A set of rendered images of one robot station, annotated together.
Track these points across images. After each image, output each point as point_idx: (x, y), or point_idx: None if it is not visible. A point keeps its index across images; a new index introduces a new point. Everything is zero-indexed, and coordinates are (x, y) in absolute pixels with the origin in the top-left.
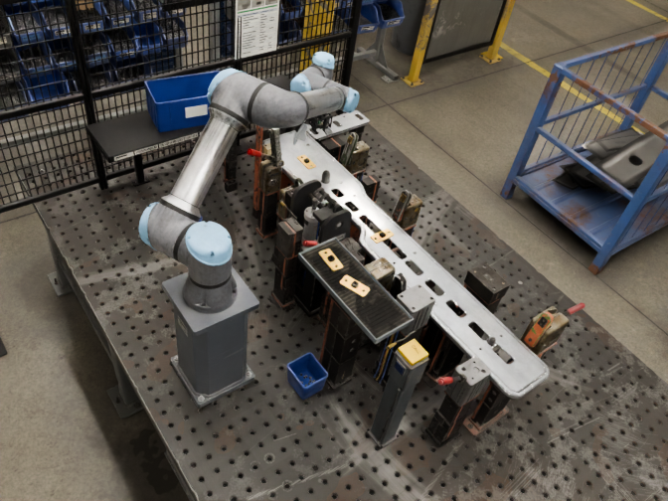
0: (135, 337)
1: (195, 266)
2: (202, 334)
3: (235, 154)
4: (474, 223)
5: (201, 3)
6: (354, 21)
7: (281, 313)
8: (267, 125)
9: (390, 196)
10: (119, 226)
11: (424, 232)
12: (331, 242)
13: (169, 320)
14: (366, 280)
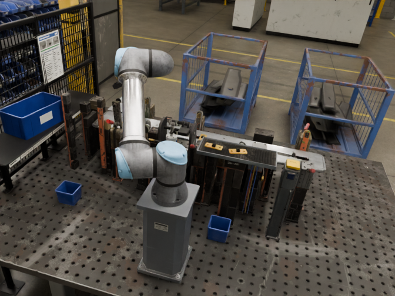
0: (100, 272)
1: (173, 171)
2: (183, 221)
3: (74, 140)
4: (208, 129)
5: (18, 48)
6: (94, 50)
7: None
8: (161, 73)
9: None
10: (20, 219)
11: None
12: (203, 139)
13: (111, 251)
14: (238, 147)
